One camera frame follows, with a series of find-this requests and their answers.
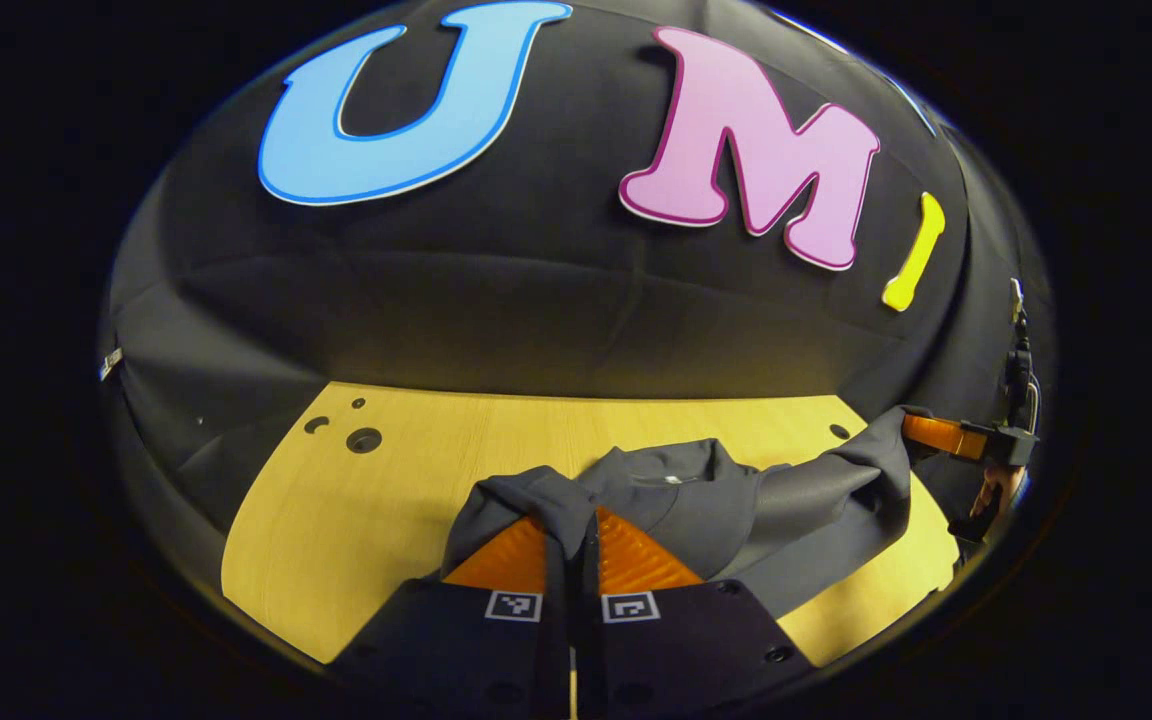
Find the grey button-up shirt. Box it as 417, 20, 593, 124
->
441, 405, 932, 616

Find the black backdrop cloth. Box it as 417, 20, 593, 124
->
101, 0, 1052, 531

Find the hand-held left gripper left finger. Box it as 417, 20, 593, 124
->
331, 515, 574, 720

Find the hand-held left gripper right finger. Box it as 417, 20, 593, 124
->
576, 505, 817, 720

